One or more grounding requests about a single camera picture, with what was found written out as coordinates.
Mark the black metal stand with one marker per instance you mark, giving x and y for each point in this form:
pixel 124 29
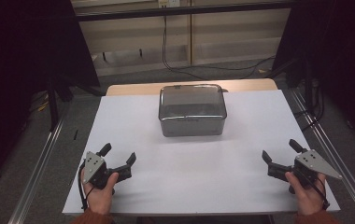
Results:
pixel 53 102

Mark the small black peg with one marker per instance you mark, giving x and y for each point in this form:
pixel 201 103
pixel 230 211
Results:
pixel 140 52
pixel 104 56

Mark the aluminium rail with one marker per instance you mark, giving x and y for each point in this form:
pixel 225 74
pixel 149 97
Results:
pixel 38 161
pixel 337 155

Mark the white board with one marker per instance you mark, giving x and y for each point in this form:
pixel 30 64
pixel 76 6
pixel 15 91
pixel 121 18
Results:
pixel 191 174

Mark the black curtain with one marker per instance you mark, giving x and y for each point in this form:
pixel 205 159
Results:
pixel 337 46
pixel 17 62

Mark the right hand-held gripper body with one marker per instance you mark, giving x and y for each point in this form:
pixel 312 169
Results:
pixel 312 163

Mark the person's right hand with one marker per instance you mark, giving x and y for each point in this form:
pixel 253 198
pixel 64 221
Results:
pixel 309 199

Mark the person's left hand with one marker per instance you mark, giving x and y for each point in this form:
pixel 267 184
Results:
pixel 99 199

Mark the grey storage box clear lid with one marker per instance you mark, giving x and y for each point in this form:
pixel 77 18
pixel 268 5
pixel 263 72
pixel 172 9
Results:
pixel 192 107

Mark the white wall power outlet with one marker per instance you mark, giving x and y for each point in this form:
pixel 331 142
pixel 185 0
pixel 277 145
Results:
pixel 169 3

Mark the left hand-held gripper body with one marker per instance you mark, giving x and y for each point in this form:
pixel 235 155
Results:
pixel 94 168

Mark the light wooden desk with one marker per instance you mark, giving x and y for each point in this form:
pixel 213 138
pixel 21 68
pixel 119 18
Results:
pixel 228 37

